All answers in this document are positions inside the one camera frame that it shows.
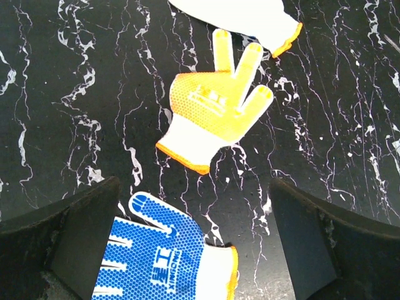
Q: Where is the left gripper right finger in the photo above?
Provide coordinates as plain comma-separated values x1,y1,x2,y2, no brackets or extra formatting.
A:
269,179,399,299

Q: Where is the blue dotted glove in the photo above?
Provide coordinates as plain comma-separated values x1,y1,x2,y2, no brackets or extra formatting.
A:
91,192,238,300

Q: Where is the yellow coated glove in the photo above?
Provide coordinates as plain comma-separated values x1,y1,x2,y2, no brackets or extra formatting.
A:
156,29,273,174

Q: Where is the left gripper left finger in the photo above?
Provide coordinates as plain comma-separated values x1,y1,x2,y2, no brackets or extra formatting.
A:
1,177,119,299

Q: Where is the white glove orange cuff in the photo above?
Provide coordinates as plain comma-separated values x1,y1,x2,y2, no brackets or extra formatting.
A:
170,0,303,58

